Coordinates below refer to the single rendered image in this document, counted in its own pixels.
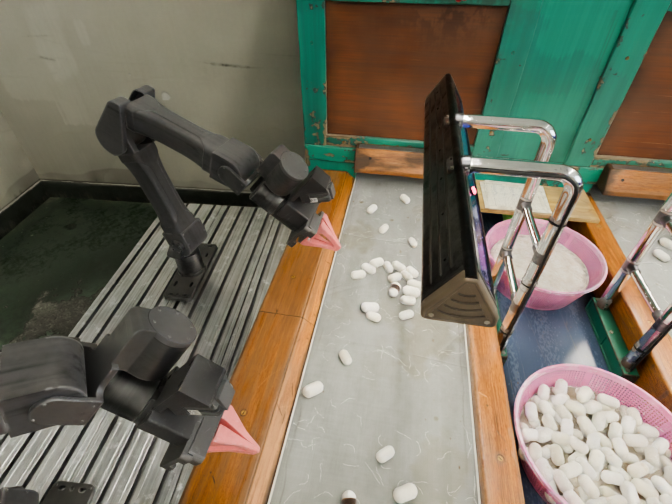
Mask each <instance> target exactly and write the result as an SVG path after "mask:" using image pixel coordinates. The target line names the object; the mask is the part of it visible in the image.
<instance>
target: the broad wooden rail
mask: <svg viewBox="0 0 672 504"><path fill-rule="evenodd" d="M322 170H323V171H324V172H325V173H327V174H328V175H329V176H330V177H331V182H333V184H334V188H335V192H336V193H335V196H334V199H331V201H329V202H321V203H320V204H319V206H318V208H317V211H316V214H318V213H320V212H321V211H323V212H324V213H325V214H326V215H327V216H328V219H329V221H330V224H331V226H332V228H333V231H334V233H335V235H336V237H337V239H338V241H339V237H340V233H341V230H342V226H343V222H344V218H345V215H346V211H347V207H348V204H349V200H350V196H351V192H352V189H353V185H354V181H355V179H354V178H353V177H352V176H351V175H350V174H349V173H348V172H347V171H337V170H326V169H322ZM298 238H299V237H298ZM298 238H297V240H296V242H297V244H296V245H294V246H293V247H292V248H291V247H290V246H288V245H286V247H285V250H284V252H283V254H282V257H281V259H280V262H279V264H278V266H277V269H276V271H275V273H274V276H273V278H272V281H271V283H270V285H269V288H268V290H267V293H266V295H265V297H264V300H263V302H262V304H261V307H260V309H259V312H258V314H257V316H256V319H255V321H254V324H253V326H252V328H251V331H250V333H249V336H248V338H247V340H246V343H245V345H244V347H243V350H242V352H241V355H240V357H239V359H238V362H237V364H236V367H235V369H234V371H233V374H232V376H231V378H230V381H229V382H230V383H231V384H232V386H233V389H234V390H235V394H234V396H233V399H232V402H231V404H230V405H232V406H233V408H234V410H235V412H236V413H237V415H238V417H239V419H240V420H241V422H242V424H243V426H244V427H245V429H246V431H247V432H248V434H249V435H250V436H251V437H252V438H253V439H254V441H255V442H256V443H257V444H258V445H259V447H260V451H259V453H257V454H254V455H252V454H245V453H237V452H229V451H226V452H210V453H207V454H206V456H205V459H204V460H203V462H202V463H201V464H199V465H197V466H195V465H194V467H193V469H192V472H191V474H190V476H189V479H188V481H187V484H186V486H185V488H184V491H183V493H182V495H181V498H180V500H179V503H178V504H268V500H269V496H270V493H271V489H272V485H273V482H274V478H275V474H276V471H277V467H278V463H279V459H280V456H281V452H282V448H283V445H284V441H285V437H286V433H287V430H288V426H289V422H290V419H291V415H292V411H293V407H294V404H295V400H296V396H297V393H298V389H299V385H300V382H301V378H302V374H303V370H304V367H305V363H306V359H307V356H308V352H309V348H310V344H311V341H312V337H313V333H314V330H315V326H316V322H317V318H318V315H319V311H320V307H321V304H322V300H323V296H324V293H325V289H326V285H327V281H328V278H329V274H330V270H331V267H332V263H333V259H334V255H335V252H336V251H333V250H329V249H325V248H321V247H313V246H305V245H302V244H300V243H299V242H298Z"/></svg>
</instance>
